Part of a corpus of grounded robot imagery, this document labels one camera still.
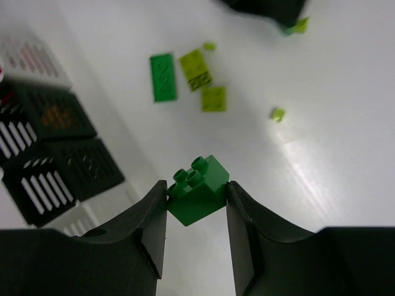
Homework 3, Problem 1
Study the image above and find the lime square brick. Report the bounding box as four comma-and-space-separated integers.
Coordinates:
201, 86, 227, 112

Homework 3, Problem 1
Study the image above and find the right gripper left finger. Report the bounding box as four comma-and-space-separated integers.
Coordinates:
1, 180, 167, 295

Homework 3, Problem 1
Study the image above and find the green sloped brick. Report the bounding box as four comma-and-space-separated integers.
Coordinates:
281, 17, 310, 36

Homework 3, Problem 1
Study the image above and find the left white bin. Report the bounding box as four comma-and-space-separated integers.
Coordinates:
1, 31, 72, 89

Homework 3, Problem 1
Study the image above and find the black bin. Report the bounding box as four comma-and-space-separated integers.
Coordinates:
1, 80, 97, 165
2, 138, 125, 228

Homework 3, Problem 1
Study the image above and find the orange brick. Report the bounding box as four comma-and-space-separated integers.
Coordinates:
41, 105, 72, 129

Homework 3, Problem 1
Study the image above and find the left black bin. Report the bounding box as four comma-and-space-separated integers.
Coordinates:
1, 80, 97, 165

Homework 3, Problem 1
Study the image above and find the tiny lime piece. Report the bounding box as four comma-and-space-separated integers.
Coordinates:
202, 42, 217, 51
271, 107, 286, 122

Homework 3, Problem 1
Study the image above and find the lime printed brick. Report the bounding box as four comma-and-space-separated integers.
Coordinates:
178, 49, 212, 91

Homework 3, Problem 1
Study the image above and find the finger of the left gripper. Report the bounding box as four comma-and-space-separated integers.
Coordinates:
222, 0, 307, 27

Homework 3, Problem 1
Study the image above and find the green small brick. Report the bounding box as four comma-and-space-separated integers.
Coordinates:
167, 155, 230, 226

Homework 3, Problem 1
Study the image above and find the right black bin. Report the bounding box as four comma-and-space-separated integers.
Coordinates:
2, 138, 125, 228

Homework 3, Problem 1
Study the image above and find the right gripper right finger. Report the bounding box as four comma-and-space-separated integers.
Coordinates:
226, 181, 394, 295

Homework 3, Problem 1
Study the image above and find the green long brick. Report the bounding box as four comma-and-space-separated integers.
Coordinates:
149, 53, 177, 103

